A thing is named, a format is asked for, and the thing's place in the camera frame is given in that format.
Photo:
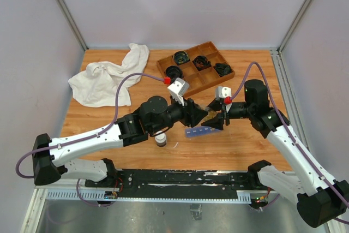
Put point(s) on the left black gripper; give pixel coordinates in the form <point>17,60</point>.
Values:
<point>192,115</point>

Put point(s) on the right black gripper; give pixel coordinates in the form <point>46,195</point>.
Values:
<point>217,123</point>

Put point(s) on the blue weekly pill organizer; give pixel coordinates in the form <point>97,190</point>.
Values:
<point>199,131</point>

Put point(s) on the clear jar of pills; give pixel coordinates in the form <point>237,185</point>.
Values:
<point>211,114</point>

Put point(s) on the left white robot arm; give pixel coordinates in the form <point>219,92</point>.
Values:
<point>57,158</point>

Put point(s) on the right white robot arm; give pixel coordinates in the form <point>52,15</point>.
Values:
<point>317,195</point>

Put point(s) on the wooden compartment tray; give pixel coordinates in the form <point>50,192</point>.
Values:
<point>198,80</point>

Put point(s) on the white cap dark bottle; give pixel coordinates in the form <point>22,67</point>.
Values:
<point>161,139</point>

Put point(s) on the rolled belt right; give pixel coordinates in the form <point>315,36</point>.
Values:
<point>223,69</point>

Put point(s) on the rolled belt middle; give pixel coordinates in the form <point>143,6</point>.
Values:
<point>201,63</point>

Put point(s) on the rolled belt back left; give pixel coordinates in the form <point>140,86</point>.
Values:
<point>181,57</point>

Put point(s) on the white crumpled cloth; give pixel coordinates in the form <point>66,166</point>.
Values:
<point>97,85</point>

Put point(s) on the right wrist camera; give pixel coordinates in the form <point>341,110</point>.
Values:
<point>222,92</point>

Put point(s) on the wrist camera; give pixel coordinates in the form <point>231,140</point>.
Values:
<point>222,92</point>
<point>178,89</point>

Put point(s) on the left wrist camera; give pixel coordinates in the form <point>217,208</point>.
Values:
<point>178,89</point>

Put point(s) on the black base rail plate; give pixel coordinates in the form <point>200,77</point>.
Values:
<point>177,184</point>

